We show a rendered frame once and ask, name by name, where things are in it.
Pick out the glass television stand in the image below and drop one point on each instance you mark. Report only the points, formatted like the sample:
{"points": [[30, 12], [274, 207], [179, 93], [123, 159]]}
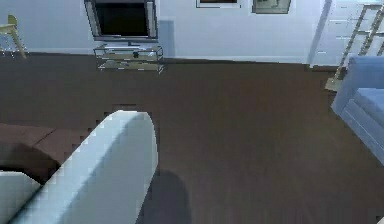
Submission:
{"points": [[129, 59]]}

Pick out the white armchair with brown seat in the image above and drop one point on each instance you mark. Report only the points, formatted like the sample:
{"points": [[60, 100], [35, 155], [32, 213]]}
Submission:
{"points": [[100, 173]]}

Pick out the white framed picture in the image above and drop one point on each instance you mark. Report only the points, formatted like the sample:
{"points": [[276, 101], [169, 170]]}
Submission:
{"points": [[218, 3]]}

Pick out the grey flat television set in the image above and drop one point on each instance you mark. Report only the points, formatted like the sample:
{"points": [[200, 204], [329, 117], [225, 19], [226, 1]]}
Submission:
{"points": [[122, 19]]}

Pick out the dark framed picture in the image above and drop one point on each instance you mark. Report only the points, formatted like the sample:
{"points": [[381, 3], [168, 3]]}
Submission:
{"points": [[271, 6]]}

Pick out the white chest of drawers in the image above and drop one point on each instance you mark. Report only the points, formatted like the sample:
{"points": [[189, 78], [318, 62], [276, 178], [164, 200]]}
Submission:
{"points": [[336, 36]]}

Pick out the blue sofa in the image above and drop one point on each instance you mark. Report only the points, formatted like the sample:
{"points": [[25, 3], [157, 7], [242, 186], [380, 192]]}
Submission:
{"points": [[365, 100]]}

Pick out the yellow-green wooden chair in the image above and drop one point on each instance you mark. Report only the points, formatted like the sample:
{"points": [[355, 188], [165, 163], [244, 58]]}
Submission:
{"points": [[12, 31]]}

